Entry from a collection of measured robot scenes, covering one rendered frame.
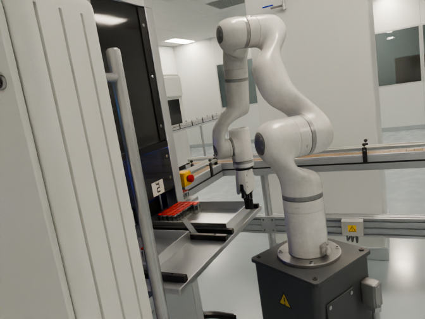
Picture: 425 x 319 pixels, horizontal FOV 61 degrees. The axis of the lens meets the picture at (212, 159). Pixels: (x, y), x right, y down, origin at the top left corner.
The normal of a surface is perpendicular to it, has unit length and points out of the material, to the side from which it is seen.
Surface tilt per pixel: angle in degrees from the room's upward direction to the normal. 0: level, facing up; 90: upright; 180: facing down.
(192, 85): 90
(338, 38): 90
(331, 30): 90
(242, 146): 90
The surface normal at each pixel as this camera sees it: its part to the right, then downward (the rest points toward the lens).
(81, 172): 0.94, -0.08
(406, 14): -0.44, 0.22
